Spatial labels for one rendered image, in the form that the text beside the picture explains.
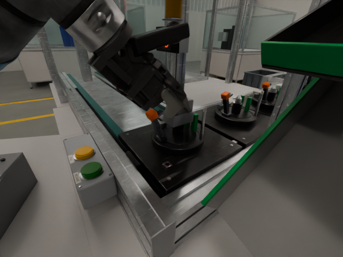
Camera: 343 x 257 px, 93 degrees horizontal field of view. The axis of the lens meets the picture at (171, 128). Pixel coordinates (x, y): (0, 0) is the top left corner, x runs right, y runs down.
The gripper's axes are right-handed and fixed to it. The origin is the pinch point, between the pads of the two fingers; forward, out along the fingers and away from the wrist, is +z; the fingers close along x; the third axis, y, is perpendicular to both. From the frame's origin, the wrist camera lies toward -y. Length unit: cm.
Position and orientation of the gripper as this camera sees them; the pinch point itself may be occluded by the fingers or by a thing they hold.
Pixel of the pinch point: (180, 102)
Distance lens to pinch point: 39.6
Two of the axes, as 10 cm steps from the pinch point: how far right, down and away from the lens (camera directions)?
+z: 5.2, 4.7, 7.2
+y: -6.1, 7.9, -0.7
